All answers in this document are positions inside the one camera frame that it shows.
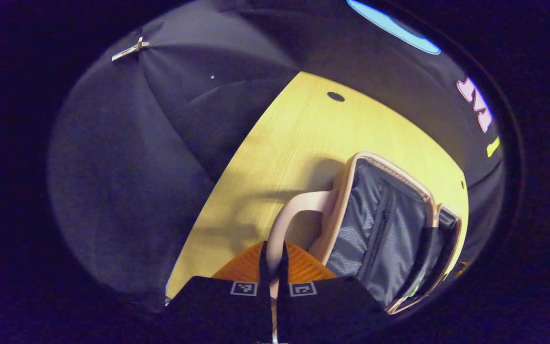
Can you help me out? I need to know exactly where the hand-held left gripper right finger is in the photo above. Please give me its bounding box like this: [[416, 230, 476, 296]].
[[276, 241, 391, 344]]

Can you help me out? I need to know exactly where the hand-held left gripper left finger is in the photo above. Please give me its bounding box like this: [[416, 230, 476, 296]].
[[164, 241, 274, 344]]

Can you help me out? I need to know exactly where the black backdrop cloth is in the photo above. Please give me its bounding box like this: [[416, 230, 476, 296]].
[[47, 0, 508, 312]]

